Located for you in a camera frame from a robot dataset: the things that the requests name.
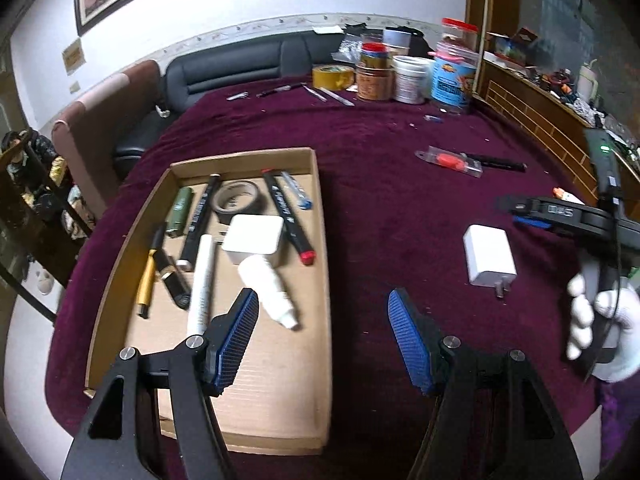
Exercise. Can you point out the person's right hand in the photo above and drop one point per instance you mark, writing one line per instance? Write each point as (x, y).
(580, 310)

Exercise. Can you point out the thin black pen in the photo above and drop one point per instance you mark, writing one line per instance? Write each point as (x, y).
(280, 89)

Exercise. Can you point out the blue label jar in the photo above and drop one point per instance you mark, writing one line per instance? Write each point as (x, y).
(450, 85)

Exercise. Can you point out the white slipper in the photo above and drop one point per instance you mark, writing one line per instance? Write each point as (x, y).
(45, 282)

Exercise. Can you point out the white paper sheet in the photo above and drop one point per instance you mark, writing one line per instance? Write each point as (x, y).
(327, 30)

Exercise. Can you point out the metal tweezers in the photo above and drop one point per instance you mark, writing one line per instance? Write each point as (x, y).
(237, 95)

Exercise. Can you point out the clear package with orange item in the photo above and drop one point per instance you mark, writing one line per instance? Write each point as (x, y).
(447, 160)

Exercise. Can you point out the brown jar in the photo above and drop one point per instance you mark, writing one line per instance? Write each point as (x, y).
(374, 82)

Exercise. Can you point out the white kettle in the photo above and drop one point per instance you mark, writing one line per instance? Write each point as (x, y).
(587, 82)

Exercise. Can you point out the metal blade tool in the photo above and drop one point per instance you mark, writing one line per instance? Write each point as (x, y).
(337, 96)
(315, 93)

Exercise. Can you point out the wooden cabinet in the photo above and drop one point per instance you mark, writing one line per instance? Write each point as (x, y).
(530, 105)

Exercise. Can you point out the gold wall plaque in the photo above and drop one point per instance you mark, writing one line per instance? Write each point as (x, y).
(72, 55)

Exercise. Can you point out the pile of small clutter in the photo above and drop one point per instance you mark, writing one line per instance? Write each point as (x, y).
(565, 82)

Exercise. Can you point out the clear plastic container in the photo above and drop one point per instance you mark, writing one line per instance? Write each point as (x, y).
(396, 40)

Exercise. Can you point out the black bag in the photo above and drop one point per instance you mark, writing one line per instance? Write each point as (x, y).
(410, 32)

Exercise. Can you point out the black marker red cap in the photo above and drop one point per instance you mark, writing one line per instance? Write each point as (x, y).
(285, 210)

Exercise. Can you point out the blue and clear pen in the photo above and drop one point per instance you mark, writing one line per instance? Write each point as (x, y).
(297, 192)

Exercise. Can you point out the clear jar red lid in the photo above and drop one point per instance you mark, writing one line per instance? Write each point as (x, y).
(460, 35)

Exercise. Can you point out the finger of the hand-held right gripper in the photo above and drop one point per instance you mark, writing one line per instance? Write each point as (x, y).
(530, 221)
(515, 205)

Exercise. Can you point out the yellow tape roll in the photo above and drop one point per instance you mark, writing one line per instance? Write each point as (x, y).
(325, 77)

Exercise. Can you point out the white tub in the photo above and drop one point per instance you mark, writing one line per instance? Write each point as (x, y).
(412, 82)

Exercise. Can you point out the white charger adapter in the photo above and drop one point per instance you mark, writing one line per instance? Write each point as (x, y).
(487, 257)
(252, 237)

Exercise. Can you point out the grey tape roll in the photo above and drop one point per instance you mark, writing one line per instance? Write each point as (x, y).
(225, 215)

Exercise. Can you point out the dark leather sofa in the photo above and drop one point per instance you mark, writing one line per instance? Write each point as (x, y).
(225, 67)

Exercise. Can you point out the cardboard tray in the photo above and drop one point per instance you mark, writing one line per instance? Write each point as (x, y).
(280, 400)

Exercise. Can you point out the colourful box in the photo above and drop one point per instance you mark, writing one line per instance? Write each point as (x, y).
(510, 45)

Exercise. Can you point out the wall switch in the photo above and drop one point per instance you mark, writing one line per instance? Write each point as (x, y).
(74, 87)

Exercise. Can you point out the gold and black pen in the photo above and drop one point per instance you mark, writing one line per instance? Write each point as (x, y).
(146, 280)

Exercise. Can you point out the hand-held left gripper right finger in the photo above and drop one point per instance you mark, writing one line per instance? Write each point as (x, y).
(410, 340)

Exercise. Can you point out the black marker grey end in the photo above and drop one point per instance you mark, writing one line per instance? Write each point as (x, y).
(200, 220)

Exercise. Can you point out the small dropper bottle orange cap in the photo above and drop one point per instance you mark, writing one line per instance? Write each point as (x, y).
(565, 195)

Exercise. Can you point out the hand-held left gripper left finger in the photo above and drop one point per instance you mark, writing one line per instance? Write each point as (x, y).
(235, 340)

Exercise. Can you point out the white plastic bottle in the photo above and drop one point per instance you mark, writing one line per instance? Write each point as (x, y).
(265, 285)

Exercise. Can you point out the green lighter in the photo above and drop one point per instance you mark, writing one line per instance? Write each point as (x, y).
(180, 210)

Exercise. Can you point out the brown chair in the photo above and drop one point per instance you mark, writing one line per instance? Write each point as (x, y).
(100, 120)

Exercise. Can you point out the white tube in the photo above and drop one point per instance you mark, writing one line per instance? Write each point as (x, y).
(202, 280)

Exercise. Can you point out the black stick with gold band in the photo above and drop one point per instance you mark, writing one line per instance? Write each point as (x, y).
(177, 290)

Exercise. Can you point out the clear plastic bags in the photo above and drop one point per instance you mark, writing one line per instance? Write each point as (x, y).
(350, 49)

